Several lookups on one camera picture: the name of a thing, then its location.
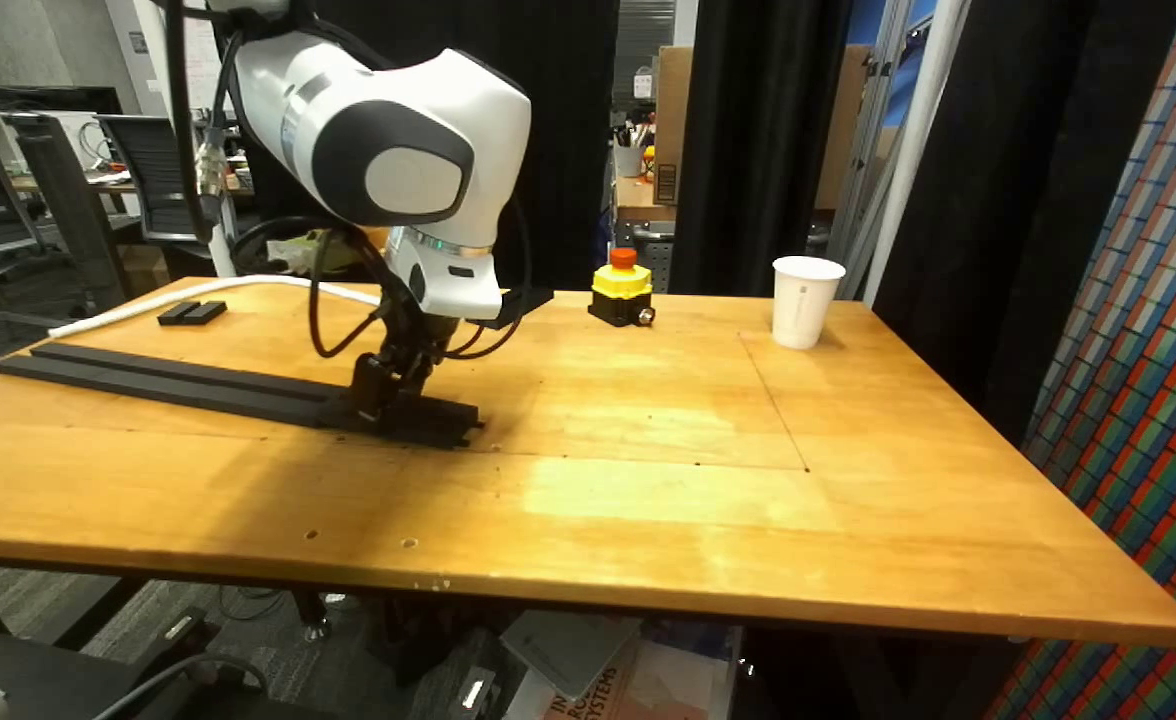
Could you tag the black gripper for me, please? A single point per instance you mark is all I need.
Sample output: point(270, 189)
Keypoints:
point(389, 380)

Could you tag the black track piece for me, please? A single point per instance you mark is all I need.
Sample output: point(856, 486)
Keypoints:
point(292, 402)
point(520, 300)
point(417, 420)
point(168, 372)

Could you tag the black track piece table edge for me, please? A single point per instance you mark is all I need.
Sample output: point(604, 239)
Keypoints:
point(48, 361)

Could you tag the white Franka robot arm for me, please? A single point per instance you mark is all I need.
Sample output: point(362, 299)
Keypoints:
point(411, 162)

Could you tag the small black connector block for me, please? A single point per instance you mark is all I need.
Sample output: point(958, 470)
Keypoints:
point(193, 313)

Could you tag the black curtain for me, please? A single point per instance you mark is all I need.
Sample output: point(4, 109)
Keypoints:
point(553, 49)

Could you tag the white paper cup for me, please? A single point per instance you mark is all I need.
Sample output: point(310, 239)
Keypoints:
point(800, 295)

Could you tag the colourful woven backdrop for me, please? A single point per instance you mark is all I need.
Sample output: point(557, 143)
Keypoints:
point(1104, 428)

